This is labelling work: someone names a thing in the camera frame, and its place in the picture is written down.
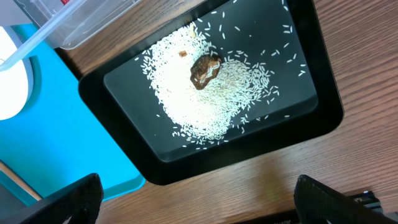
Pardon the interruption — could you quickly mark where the clear plastic bin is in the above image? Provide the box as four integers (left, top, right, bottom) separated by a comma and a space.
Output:
1, 0, 140, 71

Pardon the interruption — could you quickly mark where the small white bowl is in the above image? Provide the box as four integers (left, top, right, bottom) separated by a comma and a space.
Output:
1, 27, 34, 120

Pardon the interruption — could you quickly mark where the teal serving tray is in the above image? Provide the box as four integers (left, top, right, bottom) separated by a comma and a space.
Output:
1, 42, 146, 200

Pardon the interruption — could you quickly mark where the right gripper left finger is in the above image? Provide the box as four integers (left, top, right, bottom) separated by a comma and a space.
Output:
1, 173, 104, 224

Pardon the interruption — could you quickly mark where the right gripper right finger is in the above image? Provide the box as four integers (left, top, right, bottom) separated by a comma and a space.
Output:
294, 175, 395, 224

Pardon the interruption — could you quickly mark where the black tray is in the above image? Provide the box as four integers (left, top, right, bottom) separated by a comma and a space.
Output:
78, 0, 344, 185

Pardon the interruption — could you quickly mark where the white rice pile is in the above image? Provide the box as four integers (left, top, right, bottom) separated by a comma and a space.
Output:
133, 0, 307, 151

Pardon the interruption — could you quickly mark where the brown food scrap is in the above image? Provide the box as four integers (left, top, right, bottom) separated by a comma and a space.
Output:
190, 55, 222, 90

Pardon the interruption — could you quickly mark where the wooden chopstick right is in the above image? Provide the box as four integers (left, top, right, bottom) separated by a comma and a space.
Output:
1, 162, 42, 206

